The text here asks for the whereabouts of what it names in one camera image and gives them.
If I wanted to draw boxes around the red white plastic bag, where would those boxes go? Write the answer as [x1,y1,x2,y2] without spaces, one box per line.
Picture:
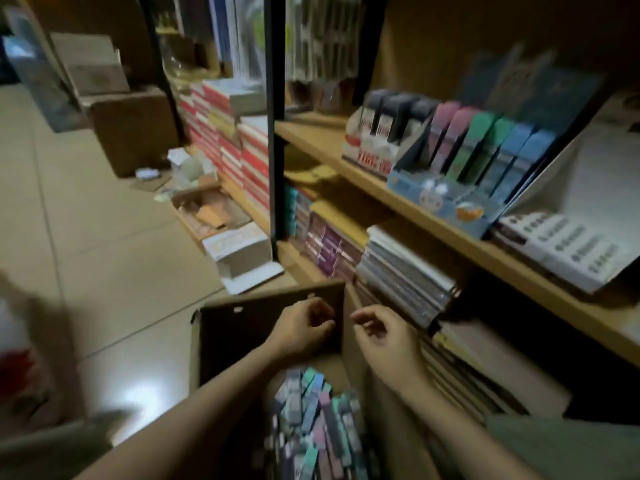
[0,273,87,438]

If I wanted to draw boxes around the hanging clear packets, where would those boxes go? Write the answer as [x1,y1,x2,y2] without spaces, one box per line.
[287,0,367,113]

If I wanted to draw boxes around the person's left leg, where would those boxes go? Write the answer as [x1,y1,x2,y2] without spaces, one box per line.
[0,409,132,480]

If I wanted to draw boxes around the person's right leg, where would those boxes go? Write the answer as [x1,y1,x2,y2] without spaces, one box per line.
[486,414,640,480]

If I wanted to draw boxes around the open carton of small items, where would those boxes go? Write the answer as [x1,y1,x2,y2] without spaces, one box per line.
[170,184,254,246]

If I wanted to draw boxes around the stack of purple books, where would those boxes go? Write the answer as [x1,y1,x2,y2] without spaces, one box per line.
[285,187,364,283]

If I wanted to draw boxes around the black metal post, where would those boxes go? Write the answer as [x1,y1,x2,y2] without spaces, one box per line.
[263,0,288,261]

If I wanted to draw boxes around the row of upright books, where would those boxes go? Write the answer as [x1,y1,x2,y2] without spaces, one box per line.
[172,0,266,81]

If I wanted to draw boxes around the wooden shelf unit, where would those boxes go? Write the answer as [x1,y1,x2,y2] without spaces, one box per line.
[170,0,640,426]

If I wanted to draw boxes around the pile of pastel packets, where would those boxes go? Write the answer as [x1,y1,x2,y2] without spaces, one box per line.
[259,367,382,480]

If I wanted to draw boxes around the flat white lid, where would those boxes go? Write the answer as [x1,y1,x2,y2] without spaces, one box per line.
[220,262,285,296]

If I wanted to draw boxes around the blue grey poster board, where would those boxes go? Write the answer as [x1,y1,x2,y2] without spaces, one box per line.
[2,7,92,134]

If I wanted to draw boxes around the white display board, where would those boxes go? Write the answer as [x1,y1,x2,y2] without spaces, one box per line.
[505,90,640,290]

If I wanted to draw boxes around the white orange box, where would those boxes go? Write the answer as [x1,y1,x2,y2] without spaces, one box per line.
[202,222,274,278]

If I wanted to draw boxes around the flat cardboard sheet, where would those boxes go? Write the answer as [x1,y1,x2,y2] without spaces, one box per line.
[50,32,131,98]

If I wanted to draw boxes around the blue display box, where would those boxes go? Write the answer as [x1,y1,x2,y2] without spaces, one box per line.
[387,42,609,240]

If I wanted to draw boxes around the stack of yellow notebooks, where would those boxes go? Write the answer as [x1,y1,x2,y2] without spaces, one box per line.
[286,145,372,248]

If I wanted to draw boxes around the brown cardboard box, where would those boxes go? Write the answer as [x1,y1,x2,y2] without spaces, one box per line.
[188,281,443,480]

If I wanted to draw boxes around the dark grey packet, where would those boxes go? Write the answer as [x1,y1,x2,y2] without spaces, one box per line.
[395,95,427,143]
[411,98,442,130]
[377,92,408,141]
[361,89,390,138]

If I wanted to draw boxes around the large closed cardboard carton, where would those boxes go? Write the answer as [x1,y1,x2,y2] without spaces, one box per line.
[82,89,182,178]

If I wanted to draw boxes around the person's leg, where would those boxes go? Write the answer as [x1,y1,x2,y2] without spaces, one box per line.
[486,414,640,480]
[0,409,132,480]

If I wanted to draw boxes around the stack of brown notebooks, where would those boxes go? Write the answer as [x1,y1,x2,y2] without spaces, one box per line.
[422,320,574,426]

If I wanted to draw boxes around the person's right hand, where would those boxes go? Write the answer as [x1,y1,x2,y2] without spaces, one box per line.
[351,305,432,391]

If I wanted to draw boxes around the stack of spiral notebooks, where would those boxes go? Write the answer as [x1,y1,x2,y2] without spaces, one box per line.
[356,225,461,330]

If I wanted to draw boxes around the person's left hand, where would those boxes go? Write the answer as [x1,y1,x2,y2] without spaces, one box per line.
[264,297,337,364]

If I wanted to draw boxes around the small white box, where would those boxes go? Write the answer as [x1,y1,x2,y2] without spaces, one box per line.
[167,147,217,189]

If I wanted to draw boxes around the white box with black print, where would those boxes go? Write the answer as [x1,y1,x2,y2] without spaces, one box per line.
[492,211,629,294]

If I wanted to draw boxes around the person's right forearm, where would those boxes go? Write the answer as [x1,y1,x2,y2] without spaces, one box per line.
[380,365,544,480]

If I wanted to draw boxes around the white red display box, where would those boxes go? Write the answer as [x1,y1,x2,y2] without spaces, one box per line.
[341,107,417,178]

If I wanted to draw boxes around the person's left forearm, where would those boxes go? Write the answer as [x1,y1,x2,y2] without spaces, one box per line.
[75,343,300,480]

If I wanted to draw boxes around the stack of red white books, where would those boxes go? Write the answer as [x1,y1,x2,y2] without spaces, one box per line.
[177,77,271,216]

